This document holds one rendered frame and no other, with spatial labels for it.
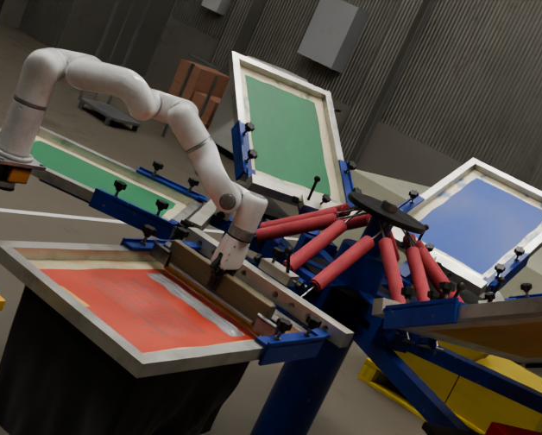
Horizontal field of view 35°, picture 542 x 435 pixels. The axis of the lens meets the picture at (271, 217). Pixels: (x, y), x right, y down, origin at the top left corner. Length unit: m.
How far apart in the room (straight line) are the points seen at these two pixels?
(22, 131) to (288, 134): 1.82
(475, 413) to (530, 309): 3.16
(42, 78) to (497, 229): 2.37
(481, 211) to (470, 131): 7.08
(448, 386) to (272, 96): 2.13
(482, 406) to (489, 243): 1.52
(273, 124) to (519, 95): 7.31
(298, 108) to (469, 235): 1.02
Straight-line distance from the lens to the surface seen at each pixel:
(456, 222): 4.09
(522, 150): 10.97
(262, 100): 4.11
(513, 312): 2.21
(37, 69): 2.45
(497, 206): 4.25
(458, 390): 5.31
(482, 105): 11.25
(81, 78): 2.44
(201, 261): 2.57
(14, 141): 2.50
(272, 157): 3.87
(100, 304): 2.25
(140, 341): 2.13
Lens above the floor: 1.79
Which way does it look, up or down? 12 degrees down
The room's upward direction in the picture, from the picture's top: 25 degrees clockwise
